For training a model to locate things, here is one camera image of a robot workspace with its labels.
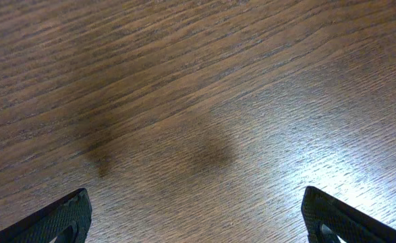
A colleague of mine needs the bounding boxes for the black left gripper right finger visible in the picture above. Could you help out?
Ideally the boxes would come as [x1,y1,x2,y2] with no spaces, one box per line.
[301,186,396,243]

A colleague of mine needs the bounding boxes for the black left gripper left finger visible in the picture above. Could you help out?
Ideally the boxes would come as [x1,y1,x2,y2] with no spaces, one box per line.
[0,188,92,243]

